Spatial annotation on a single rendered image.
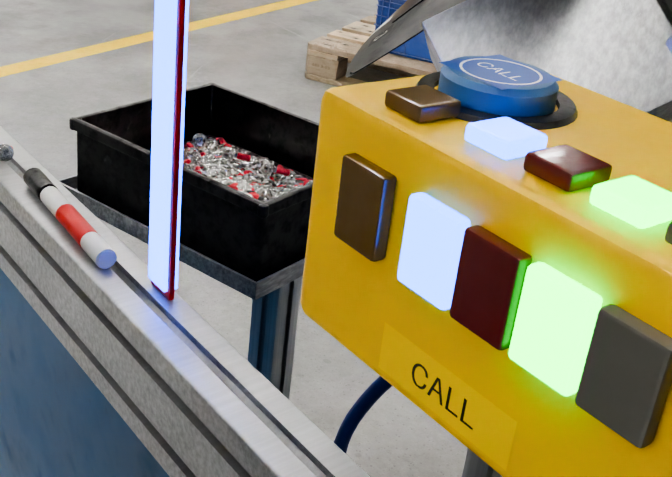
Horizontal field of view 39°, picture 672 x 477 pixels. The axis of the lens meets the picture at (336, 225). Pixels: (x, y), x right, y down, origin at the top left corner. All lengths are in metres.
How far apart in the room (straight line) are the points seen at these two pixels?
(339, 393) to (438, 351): 1.70
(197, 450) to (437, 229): 0.30
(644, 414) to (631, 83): 0.46
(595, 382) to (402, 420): 1.71
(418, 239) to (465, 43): 0.42
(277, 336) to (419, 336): 0.52
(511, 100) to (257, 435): 0.25
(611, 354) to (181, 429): 0.35
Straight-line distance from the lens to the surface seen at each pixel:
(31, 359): 0.84
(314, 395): 1.98
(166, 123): 0.55
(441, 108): 0.30
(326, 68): 3.81
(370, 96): 0.32
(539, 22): 0.70
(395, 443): 1.89
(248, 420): 0.51
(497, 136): 0.28
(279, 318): 0.81
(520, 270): 0.26
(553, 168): 0.27
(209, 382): 0.53
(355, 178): 0.31
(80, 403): 0.75
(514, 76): 0.33
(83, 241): 0.65
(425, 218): 0.28
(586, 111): 0.34
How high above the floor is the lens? 1.17
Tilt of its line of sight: 26 degrees down
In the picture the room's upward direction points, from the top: 7 degrees clockwise
